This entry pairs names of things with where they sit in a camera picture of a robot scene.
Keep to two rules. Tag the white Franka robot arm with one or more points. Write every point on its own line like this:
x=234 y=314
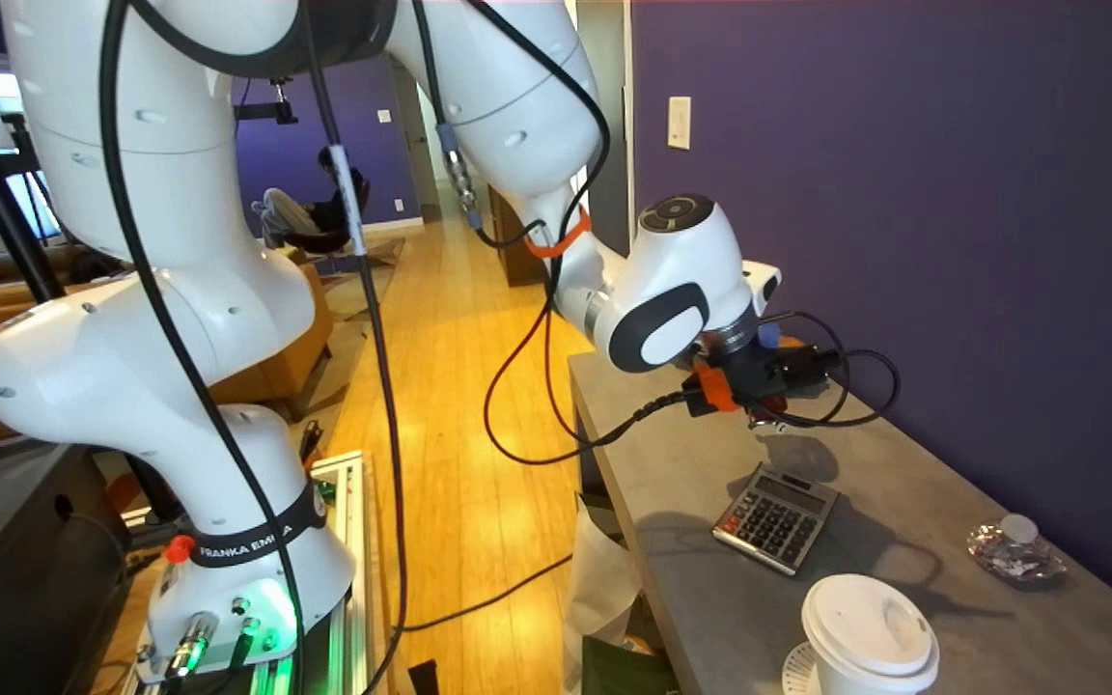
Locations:
x=154 y=321

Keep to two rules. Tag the white wall switch plate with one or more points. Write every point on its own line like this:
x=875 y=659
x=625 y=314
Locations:
x=682 y=121

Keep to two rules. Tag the dark green bag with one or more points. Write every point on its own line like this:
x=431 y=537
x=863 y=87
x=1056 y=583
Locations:
x=625 y=670

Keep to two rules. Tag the white lidded paper cup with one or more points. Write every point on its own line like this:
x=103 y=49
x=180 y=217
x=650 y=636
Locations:
x=865 y=631

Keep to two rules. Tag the white plastic bag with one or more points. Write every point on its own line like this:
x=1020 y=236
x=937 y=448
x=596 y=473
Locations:
x=598 y=582

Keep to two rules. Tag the grey calculator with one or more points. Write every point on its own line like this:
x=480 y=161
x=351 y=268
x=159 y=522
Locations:
x=774 y=519

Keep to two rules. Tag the clear crumpled plastic wrapper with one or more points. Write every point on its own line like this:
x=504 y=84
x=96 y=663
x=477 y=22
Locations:
x=1013 y=547

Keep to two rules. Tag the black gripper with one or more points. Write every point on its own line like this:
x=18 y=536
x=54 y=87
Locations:
x=750 y=370

